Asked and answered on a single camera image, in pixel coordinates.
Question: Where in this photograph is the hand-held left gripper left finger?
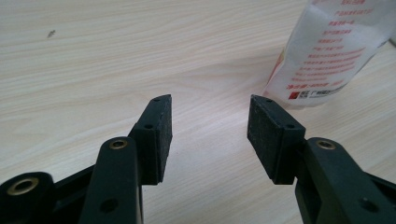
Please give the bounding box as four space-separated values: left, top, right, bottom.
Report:
78 93 173 224

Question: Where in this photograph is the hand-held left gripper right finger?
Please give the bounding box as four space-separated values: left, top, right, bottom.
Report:
247 94 396 224

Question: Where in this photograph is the clear plastic bag red print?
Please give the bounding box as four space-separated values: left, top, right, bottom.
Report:
262 0 396 110

